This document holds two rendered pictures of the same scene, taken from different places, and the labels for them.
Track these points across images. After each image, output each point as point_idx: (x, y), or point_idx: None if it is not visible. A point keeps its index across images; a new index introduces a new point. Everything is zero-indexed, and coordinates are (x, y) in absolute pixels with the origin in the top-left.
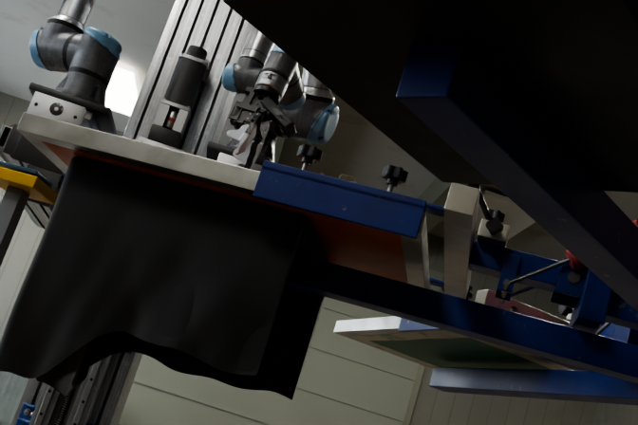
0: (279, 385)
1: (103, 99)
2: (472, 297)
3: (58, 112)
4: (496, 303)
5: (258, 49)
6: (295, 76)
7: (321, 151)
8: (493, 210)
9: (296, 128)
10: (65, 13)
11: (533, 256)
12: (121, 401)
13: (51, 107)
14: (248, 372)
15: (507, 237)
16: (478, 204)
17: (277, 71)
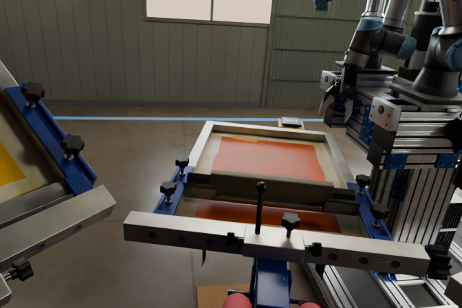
0: (317, 268)
1: (370, 58)
2: (450, 275)
3: (326, 80)
4: (460, 296)
5: (386, 17)
6: (375, 42)
7: (179, 161)
8: (284, 215)
9: (443, 63)
10: (366, 9)
11: (256, 281)
12: (418, 223)
13: (325, 78)
14: (203, 262)
15: (243, 252)
16: (148, 229)
17: (350, 47)
